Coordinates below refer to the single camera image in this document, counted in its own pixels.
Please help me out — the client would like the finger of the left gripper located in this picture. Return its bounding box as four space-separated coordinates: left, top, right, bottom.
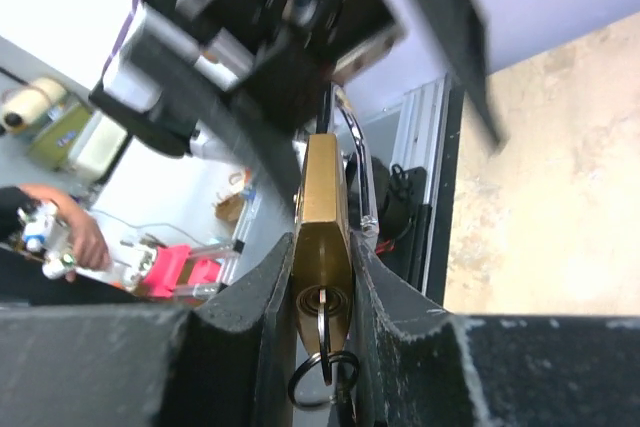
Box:
416 0 505 151

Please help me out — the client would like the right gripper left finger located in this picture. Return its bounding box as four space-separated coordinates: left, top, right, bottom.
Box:
1 235 295 426

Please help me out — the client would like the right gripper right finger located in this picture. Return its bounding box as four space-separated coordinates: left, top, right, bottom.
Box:
351 238 639 426

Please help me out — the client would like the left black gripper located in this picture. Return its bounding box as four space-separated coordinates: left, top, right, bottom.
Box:
90 0 402 207

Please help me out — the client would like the brass padlock with key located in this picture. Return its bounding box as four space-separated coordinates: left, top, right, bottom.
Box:
288 83 379 410

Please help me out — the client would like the operator hand in background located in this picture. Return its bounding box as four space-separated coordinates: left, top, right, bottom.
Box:
19 184 112 271

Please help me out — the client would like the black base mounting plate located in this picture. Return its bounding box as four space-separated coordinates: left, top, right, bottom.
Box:
371 78 464 305

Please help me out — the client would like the green box in background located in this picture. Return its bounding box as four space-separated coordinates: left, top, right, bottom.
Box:
25 101 92 171

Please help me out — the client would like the pink and white teleoperation handle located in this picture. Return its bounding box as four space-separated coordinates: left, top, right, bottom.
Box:
16 201 244 300

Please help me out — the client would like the aluminium frame rail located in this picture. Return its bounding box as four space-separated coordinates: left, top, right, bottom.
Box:
391 77 450 206

